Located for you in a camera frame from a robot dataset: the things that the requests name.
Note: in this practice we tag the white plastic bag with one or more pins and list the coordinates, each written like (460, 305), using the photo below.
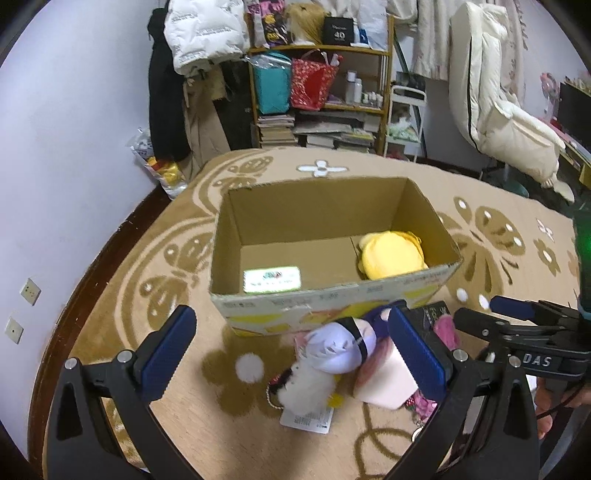
(371, 23)

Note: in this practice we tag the dark monitor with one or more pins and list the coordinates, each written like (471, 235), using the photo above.
(575, 110)

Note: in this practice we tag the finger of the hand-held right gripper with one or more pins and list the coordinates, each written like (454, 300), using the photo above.
(508, 305)
(475, 323)

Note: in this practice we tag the person's right hand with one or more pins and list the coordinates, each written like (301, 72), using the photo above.
(549, 399)

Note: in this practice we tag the dark wooden bed frame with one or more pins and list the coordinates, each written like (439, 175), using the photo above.
(92, 277)

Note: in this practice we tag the yellow plush toy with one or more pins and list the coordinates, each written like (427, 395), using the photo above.
(392, 258)

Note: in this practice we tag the white puffer jacket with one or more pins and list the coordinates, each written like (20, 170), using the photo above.
(203, 32)

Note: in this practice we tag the pale pink plush cushion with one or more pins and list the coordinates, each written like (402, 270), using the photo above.
(383, 381)

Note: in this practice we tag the clear plastic bag of toys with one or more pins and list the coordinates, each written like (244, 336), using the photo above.
(159, 166)

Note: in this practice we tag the red gift bag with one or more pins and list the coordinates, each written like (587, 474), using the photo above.
(311, 83)

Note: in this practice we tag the pile of magazines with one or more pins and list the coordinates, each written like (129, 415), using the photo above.
(337, 131)

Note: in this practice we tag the beige coat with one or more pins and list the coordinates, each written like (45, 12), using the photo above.
(203, 124)

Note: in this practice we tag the cream padded chair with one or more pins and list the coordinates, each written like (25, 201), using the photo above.
(498, 106)

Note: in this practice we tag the blond wig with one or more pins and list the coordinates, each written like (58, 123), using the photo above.
(307, 21)

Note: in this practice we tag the stack of books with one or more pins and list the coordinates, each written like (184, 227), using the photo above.
(276, 131)

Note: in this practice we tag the white trolley cart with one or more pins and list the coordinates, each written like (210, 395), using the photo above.
(406, 92)

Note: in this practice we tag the plush toy in cart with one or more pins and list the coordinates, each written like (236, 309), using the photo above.
(404, 122)

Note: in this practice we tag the white paper tag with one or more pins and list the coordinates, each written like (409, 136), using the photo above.
(307, 420)

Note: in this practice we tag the black white printed pouch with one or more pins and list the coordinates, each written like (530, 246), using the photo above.
(431, 318)

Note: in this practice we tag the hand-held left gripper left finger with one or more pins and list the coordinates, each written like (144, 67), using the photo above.
(168, 355)

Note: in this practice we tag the white fluffy plush toy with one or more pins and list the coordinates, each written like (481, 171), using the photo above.
(304, 385)

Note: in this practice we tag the black coat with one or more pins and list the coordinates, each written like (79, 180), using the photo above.
(166, 101)

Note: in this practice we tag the black box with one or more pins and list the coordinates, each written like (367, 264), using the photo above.
(338, 31)

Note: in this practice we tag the black hanging garment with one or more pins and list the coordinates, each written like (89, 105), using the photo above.
(235, 101)

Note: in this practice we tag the pink fan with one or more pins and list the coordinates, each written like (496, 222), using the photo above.
(550, 90)

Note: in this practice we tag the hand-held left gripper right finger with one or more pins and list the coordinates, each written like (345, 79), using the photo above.
(415, 350)

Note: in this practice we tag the white bottle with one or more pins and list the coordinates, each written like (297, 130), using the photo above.
(353, 87)

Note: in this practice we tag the wooden shelf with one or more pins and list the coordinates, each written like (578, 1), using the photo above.
(364, 108)

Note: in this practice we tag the wall socket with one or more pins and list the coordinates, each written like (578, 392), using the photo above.
(30, 290)
(14, 330)

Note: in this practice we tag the purple printed bag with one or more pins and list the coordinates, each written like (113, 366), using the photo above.
(268, 23)

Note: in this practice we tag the teal bag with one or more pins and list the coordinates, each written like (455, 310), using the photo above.
(272, 87)

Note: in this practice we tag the floral curtain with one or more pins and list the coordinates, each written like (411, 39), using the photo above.
(429, 41)

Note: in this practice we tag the white-haired blindfolded plush doll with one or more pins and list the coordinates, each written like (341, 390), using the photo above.
(332, 350)

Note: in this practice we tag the cardboard box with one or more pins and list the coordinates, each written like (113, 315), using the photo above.
(277, 221)

